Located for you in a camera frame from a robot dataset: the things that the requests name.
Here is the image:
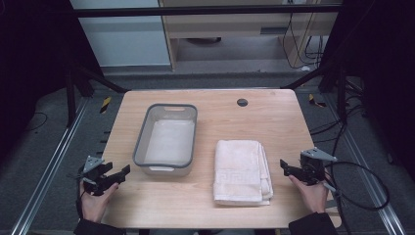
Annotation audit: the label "white towel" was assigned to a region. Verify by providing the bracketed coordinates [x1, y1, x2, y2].
[212, 139, 274, 207]

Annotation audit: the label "grey-rimmed translucent plastic bin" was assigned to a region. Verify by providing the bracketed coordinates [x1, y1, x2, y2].
[132, 103, 199, 177]

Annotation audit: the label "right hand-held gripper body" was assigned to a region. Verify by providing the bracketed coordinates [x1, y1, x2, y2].
[299, 147, 339, 187]

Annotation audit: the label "white cabinet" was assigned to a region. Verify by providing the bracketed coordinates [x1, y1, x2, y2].
[69, 0, 172, 69]

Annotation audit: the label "black metal stand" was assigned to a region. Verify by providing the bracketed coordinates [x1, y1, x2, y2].
[64, 62, 130, 129]
[281, 63, 349, 125]

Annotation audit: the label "black horizontal frame bar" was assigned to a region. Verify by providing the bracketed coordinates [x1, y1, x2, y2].
[73, 4, 343, 19]

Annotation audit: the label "light wooden desk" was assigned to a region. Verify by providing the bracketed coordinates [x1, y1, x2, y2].
[158, 0, 344, 71]

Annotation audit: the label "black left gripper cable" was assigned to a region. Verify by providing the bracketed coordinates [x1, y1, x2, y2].
[75, 190, 86, 220]

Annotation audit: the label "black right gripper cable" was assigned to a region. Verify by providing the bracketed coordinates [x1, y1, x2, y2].
[322, 161, 392, 235]

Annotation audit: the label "person's left hand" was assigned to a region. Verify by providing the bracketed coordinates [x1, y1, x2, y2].
[79, 180, 120, 224]

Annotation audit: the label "thin black floor cable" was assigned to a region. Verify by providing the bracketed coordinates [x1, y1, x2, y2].
[24, 112, 49, 132]

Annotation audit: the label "black hanging desk cables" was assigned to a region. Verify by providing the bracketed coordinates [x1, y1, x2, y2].
[281, 13, 326, 71]

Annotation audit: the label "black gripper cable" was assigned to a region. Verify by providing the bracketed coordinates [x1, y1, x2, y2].
[322, 161, 392, 235]
[75, 190, 86, 220]

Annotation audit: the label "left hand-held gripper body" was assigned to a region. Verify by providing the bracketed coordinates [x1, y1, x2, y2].
[78, 155, 111, 197]

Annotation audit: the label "yellow-black tape strip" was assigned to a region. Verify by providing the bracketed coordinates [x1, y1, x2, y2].
[308, 93, 327, 109]
[99, 96, 113, 115]

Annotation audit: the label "black floor cables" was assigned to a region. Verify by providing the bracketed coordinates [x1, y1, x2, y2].
[308, 77, 371, 158]

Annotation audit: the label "black curtain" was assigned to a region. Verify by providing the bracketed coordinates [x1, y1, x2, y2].
[317, 0, 415, 180]
[0, 0, 105, 165]

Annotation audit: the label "person's right hand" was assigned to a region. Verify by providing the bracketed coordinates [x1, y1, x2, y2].
[288, 174, 330, 214]

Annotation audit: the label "aluminium floor rail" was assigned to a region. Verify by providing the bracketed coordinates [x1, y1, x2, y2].
[321, 92, 407, 235]
[11, 97, 91, 235]

